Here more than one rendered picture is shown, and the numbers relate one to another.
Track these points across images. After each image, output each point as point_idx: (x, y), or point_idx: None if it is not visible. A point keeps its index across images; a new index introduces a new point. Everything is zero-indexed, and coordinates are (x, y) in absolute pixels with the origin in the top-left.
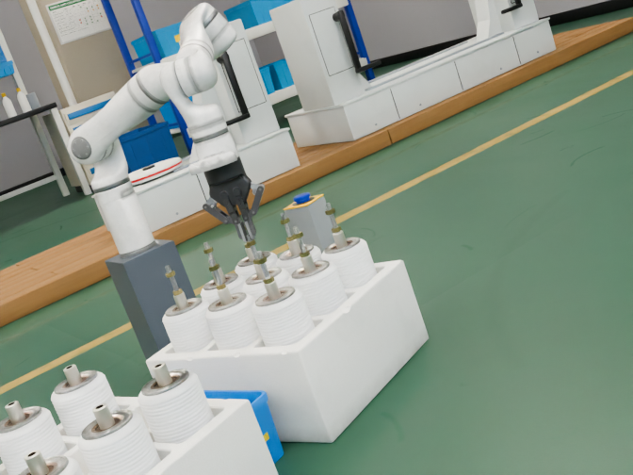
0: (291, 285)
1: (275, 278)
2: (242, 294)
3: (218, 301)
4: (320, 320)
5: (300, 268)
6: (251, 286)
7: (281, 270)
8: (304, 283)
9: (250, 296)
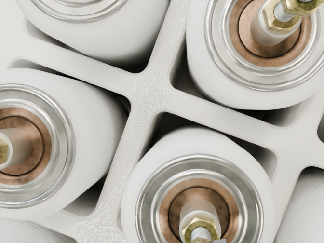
0: (72, 90)
1: (143, 169)
2: (224, 60)
3: (316, 57)
4: (37, 38)
5: (55, 182)
6: (222, 151)
7: (134, 219)
8: (22, 69)
9: (196, 50)
